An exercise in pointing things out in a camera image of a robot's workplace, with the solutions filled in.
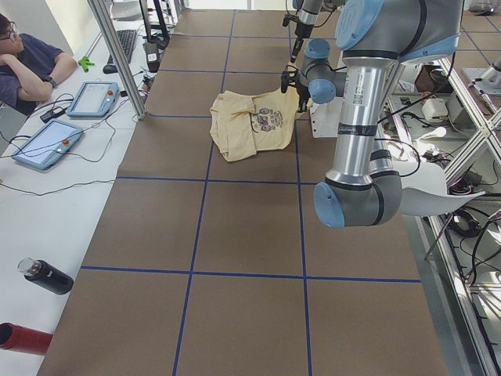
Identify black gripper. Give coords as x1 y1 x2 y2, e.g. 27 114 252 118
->
295 81 310 113
290 22 313 63

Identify beige long-sleeve printed shirt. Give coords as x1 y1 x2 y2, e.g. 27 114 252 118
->
210 89 299 162

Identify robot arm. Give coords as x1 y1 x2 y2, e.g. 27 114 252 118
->
283 0 345 63
297 1 463 228

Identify black keyboard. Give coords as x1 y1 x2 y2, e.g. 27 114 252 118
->
116 30 138 63

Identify far blue teach pendant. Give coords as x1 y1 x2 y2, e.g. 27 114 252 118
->
66 81 120 118

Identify blue teach pendant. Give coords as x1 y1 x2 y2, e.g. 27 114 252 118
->
66 81 120 118
12 119 84 170

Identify green plastic clamp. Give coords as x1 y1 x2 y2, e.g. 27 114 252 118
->
77 56 96 73

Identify near blue teach pendant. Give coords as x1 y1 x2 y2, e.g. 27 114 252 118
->
12 119 84 170

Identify seated person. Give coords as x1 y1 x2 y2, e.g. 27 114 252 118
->
1 16 77 115

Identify black water bottle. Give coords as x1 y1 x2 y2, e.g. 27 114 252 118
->
17 258 74 295

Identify red bottle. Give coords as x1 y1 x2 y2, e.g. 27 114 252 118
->
1 323 52 356

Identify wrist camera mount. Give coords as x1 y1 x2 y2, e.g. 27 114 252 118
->
280 64 298 94

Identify aluminium frame post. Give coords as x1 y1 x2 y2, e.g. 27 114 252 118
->
87 0 146 120

